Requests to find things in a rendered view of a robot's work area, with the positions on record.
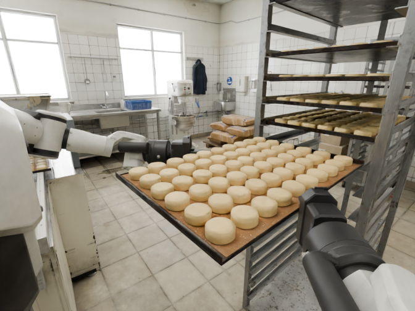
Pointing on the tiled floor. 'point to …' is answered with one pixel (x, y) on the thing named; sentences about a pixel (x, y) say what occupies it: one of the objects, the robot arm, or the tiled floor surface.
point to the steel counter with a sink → (108, 118)
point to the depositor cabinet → (73, 216)
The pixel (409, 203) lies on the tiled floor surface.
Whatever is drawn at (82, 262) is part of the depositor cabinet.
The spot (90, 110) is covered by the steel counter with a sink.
